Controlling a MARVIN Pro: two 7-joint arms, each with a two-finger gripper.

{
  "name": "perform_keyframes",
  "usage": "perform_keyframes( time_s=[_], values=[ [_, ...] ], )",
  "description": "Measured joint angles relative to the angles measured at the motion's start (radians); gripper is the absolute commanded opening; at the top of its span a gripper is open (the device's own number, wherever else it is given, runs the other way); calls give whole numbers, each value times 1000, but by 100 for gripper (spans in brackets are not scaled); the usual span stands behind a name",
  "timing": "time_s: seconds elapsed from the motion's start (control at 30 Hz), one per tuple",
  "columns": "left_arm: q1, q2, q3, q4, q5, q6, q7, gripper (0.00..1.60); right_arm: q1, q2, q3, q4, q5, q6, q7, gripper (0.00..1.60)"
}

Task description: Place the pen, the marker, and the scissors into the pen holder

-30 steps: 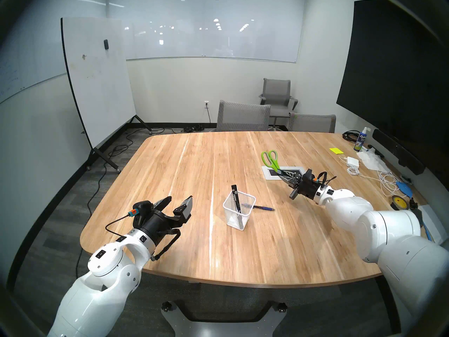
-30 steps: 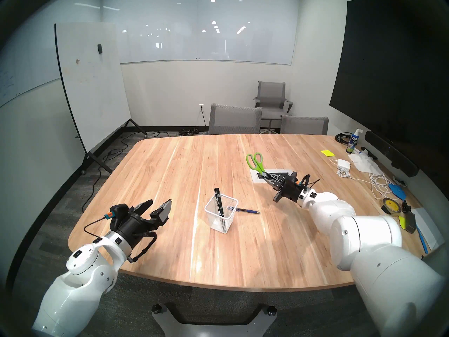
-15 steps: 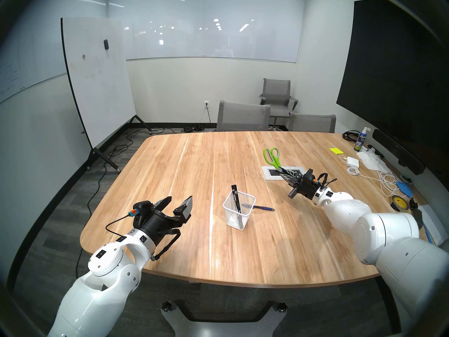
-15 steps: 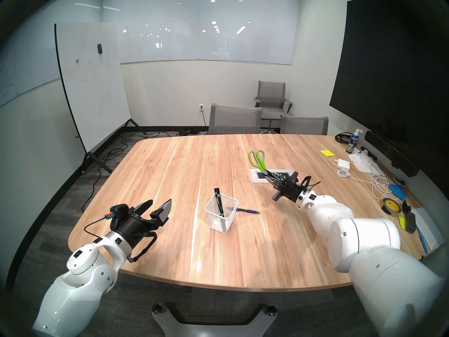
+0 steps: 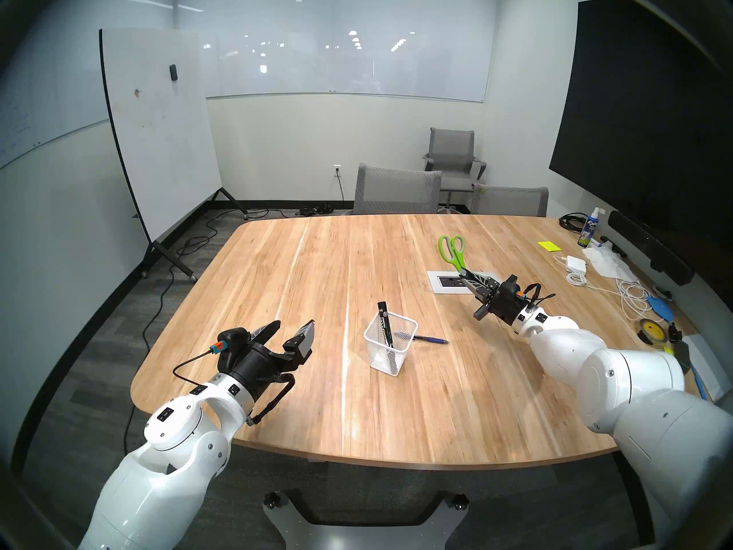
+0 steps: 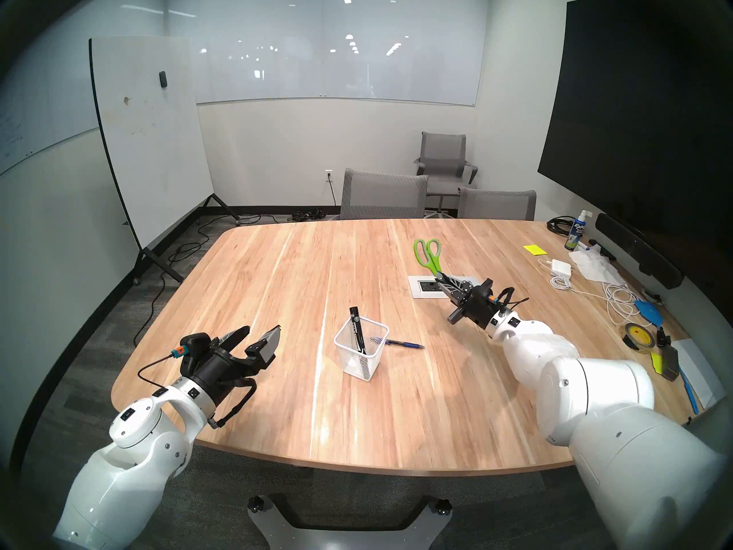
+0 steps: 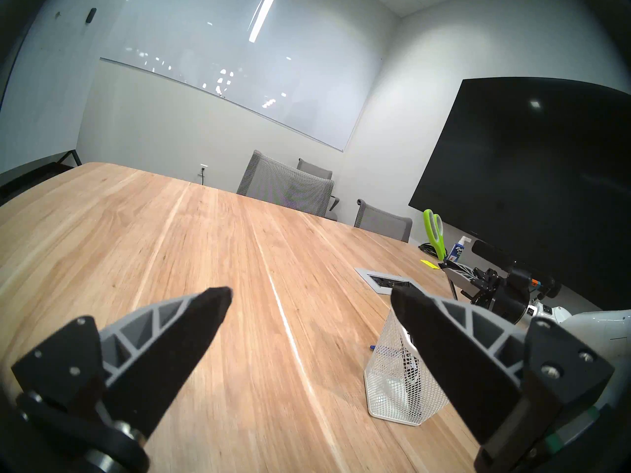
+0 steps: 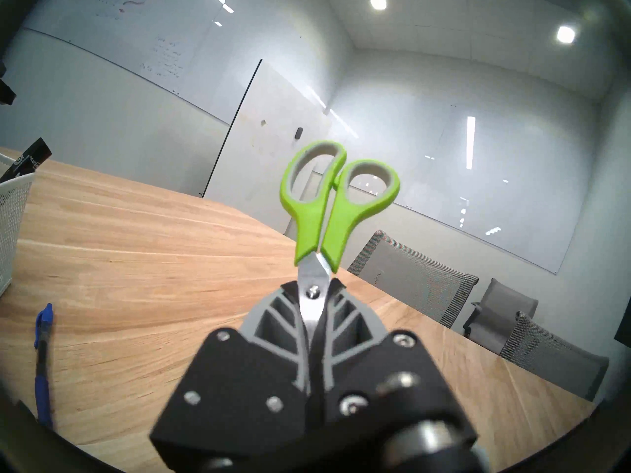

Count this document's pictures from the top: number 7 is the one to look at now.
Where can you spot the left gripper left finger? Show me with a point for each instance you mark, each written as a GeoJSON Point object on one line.
{"type": "Point", "coordinates": [162, 358]}

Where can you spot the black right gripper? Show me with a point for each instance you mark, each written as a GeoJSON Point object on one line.
{"type": "Point", "coordinates": [508, 299]}

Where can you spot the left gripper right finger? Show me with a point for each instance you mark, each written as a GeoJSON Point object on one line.
{"type": "Point", "coordinates": [453, 363]}

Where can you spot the white mesh pen holder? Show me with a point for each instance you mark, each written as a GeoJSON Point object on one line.
{"type": "Point", "coordinates": [394, 393]}

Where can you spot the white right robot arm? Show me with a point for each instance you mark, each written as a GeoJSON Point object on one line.
{"type": "Point", "coordinates": [591, 329]}

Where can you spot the whiteboard cleaner spray bottle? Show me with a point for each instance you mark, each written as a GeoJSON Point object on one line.
{"type": "Point", "coordinates": [458, 250]}

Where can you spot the black video sound bar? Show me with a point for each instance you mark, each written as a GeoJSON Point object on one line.
{"type": "Point", "coordinates": [493, 253]}

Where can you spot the yellow sticky note pad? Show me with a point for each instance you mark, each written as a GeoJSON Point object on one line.
{"type": "Point", "coordinates": [430, 264]}

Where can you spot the silver table power outlet panel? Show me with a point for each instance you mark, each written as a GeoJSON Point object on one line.
{"type": "Point", "coordinates": [389, 280]}

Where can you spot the gray mesh office chair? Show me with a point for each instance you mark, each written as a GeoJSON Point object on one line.
{"type": "Point", "coordinates": [286, 188]}
{"type": "Point", "coordinates": [384, 223]}

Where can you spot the gray swivel chair with armrests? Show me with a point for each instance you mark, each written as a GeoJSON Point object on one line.
{"type": "Point", "coordinates": [315, 170]}

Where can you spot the rolling whiteboard on black stand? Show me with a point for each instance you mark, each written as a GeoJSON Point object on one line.
{"type": "Point", "coordinates": [49, 83]}

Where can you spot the black whiteboard eraser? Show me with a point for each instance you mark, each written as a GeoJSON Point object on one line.
{"type": "Point", "coordinates": [91, 15]}

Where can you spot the large black wall television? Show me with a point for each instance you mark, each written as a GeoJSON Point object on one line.
{"type": "Point", "coordinates": [532, 181]}

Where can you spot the wide wall glass whiteboard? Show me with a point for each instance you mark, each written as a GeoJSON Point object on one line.
{"type": "Point", "coordinates": [246, 58]}

